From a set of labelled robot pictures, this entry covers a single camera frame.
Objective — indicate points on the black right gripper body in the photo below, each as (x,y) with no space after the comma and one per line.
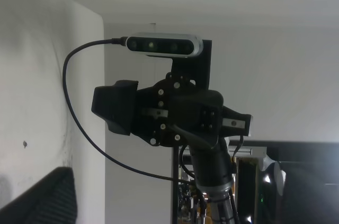
(176,112)

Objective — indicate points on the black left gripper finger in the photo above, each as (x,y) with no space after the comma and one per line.
(115,104)
(235,124)
(50,200)

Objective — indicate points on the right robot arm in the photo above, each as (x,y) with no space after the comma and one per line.
(213,174)

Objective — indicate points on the dark monitor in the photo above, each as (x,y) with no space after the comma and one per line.
(304,183)

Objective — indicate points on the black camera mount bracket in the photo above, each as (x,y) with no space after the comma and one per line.
(195,68)

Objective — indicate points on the silver depth camera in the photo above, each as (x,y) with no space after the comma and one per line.
(169,45)

